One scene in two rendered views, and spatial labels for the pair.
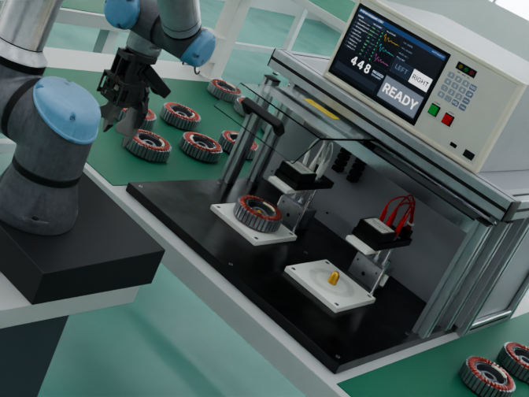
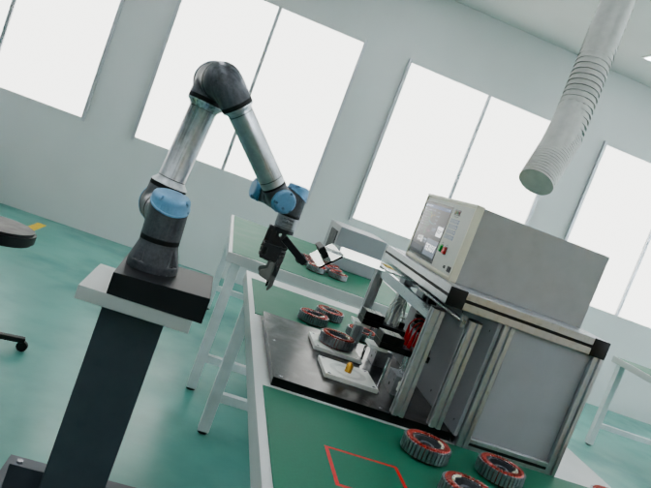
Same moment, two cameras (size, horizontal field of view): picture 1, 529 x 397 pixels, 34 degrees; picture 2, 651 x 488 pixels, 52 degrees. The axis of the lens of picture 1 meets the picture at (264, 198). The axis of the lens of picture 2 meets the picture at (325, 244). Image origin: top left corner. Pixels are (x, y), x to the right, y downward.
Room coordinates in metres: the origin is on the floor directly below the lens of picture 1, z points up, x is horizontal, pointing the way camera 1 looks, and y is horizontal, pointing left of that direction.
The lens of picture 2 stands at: (0.38, -1.37, 1.24)
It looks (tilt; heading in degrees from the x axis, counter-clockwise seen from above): 5 degrees down; 47
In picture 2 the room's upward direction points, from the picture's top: 21 degrees clockwise
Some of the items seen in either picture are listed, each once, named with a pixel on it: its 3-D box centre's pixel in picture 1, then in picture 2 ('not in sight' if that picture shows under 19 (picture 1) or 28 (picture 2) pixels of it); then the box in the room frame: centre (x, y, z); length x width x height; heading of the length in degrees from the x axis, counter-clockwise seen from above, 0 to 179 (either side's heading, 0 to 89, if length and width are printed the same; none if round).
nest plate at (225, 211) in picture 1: (253, 222); (333, 347); (1.83, 0.00, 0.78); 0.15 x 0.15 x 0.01; 57
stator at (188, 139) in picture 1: (201, 146); (360, 333); (2.16, 0.21, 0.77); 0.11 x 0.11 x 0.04
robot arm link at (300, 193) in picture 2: not in sight; (294, 200); (1.78, 0.36, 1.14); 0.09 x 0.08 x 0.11; 164
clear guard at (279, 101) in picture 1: (304, 123); (366, 269); (1.84, -0.01, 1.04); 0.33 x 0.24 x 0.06; 147
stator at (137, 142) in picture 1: (148, 145); (313, 317); (2.01, 0.31, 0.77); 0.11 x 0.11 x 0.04
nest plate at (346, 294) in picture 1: (330, 284); (347, 374); (1.70, -0.20, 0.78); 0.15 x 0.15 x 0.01; 57
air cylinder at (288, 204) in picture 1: (295, 211); (380, 355); (1.95, -0.08, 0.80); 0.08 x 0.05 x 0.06; 57
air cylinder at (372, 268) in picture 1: (371, 268); (398, 382); (1.82, -0.28, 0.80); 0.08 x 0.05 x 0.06; 57
